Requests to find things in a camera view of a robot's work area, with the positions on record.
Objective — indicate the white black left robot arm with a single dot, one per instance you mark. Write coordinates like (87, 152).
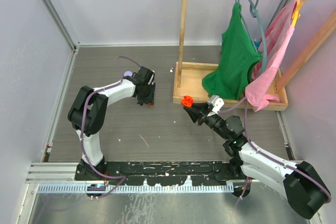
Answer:
(88, 112)

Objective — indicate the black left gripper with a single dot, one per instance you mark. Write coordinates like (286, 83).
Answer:
(148, 99)

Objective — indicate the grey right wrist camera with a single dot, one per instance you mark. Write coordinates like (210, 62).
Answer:
(215, 103)

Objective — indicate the pink shirt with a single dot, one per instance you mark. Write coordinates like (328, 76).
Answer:
(278, 36)

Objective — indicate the green shirt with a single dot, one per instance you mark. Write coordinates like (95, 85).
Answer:
(238, 59)

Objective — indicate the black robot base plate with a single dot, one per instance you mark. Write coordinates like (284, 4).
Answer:
(207, 173)

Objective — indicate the white slotted cable duct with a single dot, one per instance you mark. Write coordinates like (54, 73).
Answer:
(99, 188)

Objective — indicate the orange earbud charging case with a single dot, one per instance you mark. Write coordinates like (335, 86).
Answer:
(187, 101)

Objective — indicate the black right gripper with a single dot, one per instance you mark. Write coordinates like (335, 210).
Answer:
(196, 114)

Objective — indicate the purple round charging case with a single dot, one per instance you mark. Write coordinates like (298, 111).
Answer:
(128, 74)

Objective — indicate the blue cloth item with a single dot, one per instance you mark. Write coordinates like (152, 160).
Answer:
(257, 44)

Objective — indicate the grey blue clothes hanger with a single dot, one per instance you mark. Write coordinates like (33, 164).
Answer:
(255, 14)

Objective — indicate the yellow clothes hanger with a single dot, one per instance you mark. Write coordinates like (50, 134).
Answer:
(296, 12)

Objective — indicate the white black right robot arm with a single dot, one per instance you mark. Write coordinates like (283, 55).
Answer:
(299, 183)

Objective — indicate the wooden clothes rack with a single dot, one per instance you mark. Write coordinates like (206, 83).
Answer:
(188, 76)

